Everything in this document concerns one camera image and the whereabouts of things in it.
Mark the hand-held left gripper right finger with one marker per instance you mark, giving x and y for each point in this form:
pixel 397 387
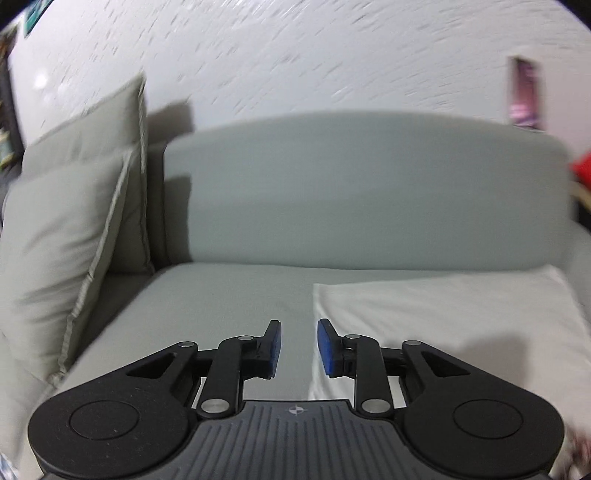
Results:
pixel 327 350

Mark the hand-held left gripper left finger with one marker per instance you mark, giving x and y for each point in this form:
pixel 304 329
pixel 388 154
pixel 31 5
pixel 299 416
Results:
pixel 275 350

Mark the white shirt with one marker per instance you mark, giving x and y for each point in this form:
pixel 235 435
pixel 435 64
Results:
pixel 438 314

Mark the grey sofa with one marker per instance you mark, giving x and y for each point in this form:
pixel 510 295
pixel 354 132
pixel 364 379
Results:
pixel 231 314

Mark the grey sofa back cushion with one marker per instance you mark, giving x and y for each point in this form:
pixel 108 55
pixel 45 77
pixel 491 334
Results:
pixel 360 194

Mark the small grey throw pillow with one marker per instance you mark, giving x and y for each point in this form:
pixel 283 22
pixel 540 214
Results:
pixel 51 249

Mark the large grey throw pillow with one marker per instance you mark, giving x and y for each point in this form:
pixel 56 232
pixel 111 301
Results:
pixel 83 134

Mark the patterned rug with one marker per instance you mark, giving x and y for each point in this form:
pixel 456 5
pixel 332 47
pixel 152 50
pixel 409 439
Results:
pixel 5 468

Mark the red folded garment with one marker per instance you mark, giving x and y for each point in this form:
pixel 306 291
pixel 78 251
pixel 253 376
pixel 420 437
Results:
pixel 582 170

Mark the dark shelf unit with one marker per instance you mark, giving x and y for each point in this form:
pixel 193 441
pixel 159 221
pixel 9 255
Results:
pixel 7 138

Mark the teal wall picture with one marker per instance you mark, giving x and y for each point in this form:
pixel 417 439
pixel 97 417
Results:
pixel 36 16

